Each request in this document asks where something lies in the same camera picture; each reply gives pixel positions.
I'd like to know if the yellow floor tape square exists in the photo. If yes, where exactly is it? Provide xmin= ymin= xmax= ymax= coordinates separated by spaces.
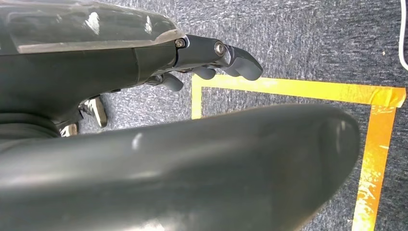
xmin=191 ymin=74 xmax=407 ymax=231

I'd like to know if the white plug cable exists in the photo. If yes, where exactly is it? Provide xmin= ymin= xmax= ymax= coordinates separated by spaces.
xmin=398 ymin=0 xmax=408 ymax=71

